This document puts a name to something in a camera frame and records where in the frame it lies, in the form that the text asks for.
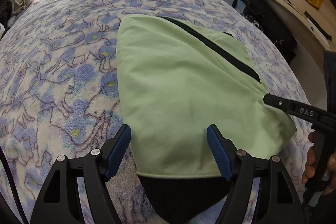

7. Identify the green and black hooded jacket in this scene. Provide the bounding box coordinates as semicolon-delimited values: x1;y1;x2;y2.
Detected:
117;15;296;223

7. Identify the black white patterned cloth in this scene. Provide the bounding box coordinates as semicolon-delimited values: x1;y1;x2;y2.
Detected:
243;2;297;64

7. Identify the blue cat print blanket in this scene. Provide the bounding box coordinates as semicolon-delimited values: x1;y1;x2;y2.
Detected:
1;0;308;217

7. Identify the person's right hand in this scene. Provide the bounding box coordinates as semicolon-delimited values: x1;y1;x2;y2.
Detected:
301;131;336;196

